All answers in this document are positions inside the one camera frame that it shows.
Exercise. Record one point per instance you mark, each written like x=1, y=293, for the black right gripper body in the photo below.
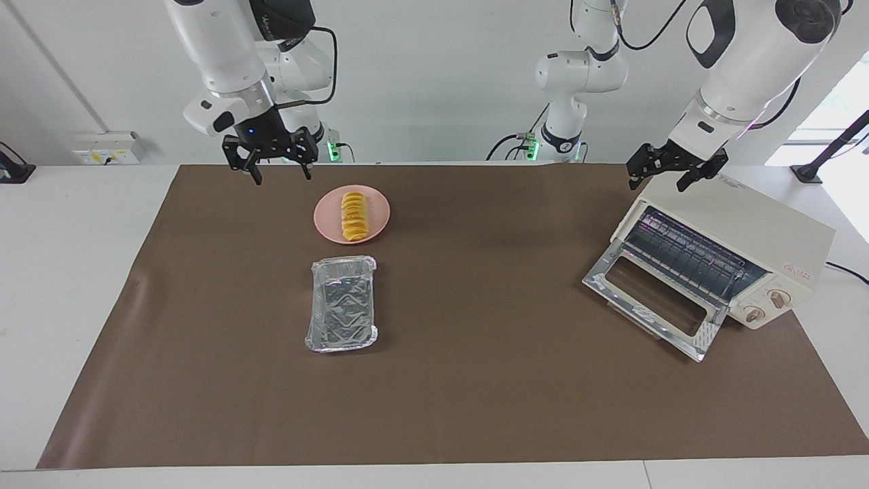
x=268, y=142

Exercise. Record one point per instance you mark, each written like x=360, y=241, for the aluminium foil tray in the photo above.
x=341, y=305

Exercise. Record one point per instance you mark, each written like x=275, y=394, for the beige oven knob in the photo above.
x=779, y=299
x=755, y=314

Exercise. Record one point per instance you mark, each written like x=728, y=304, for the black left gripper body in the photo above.
x=679, y=157

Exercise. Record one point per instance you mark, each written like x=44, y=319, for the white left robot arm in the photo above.
x=747, y=54

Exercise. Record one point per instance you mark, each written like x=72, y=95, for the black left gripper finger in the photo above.
x=687, y=182
x=634, y=182

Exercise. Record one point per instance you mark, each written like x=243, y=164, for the black desk stand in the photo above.
x=15, y=171

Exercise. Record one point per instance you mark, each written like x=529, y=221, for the black pole stand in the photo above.
x=808, y=173

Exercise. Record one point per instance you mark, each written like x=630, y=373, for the brown table mat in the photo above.
x=475, y=380

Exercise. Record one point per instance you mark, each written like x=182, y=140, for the pink round plate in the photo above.
x=329, y=221

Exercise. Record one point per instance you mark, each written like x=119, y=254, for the yellow sliced bread loaf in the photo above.
x=353, y=217

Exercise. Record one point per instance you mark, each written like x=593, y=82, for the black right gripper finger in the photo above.
x=253, y=172
x=306, y=168

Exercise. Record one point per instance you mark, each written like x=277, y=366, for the glass oven door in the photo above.
x=652, y=299

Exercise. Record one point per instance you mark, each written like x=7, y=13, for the white wall outlet box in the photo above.
x=108, y=149

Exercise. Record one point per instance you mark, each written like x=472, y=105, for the white toaster oven body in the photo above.
x=767, y=234

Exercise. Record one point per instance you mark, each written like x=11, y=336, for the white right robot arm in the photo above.
x=217, y=47

